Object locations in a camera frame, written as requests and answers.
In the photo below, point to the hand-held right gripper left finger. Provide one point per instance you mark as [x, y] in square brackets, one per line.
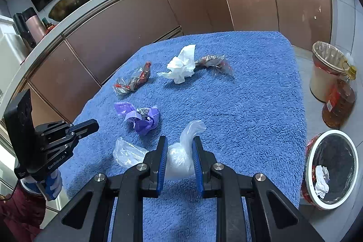
[162, 165]

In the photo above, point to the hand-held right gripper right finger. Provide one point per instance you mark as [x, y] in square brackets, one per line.
[198, 168]

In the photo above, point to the clear crumpled plastic bag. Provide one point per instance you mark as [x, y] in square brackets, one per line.
[127, 152]

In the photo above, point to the black bin liner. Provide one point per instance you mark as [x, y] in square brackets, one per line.
[339, 154]

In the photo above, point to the small white tissue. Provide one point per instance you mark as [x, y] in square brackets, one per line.
[322, 181]

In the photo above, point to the white translucent plastic bag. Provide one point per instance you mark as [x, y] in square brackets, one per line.
[180, 158]

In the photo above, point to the amber cooking oil bottle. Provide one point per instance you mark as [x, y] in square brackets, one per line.
[339, 106]

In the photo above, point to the dark sauce bottle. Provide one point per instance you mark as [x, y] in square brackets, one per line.
[48, 24]

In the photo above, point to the blue terry towel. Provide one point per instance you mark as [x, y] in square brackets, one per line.
[241, 117]

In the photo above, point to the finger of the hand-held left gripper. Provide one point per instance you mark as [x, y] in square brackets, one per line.
[86, 124]
[85, 132]

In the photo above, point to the white appliance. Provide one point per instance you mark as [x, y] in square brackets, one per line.
[11, 43]

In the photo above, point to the red and grey twisted wrapper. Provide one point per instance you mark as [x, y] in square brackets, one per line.
[133, 81]

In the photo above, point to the brown base cabinets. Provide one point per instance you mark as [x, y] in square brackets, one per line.
[136, 26]

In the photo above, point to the red bin with white rim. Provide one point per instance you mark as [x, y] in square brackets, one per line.
[310, 196]

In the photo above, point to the grey and red foil wrapper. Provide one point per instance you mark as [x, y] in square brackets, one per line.
[214, 62]

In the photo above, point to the purple crumpled wrapper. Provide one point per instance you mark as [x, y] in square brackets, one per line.
[143, 121]

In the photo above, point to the pink thermos bottle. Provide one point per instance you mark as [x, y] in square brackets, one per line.
[35, 28]

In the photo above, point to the person's left forearm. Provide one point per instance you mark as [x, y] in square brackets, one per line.
[19, 210]

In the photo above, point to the beige bin with clear liner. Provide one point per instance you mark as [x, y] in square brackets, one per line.
[319, 83]

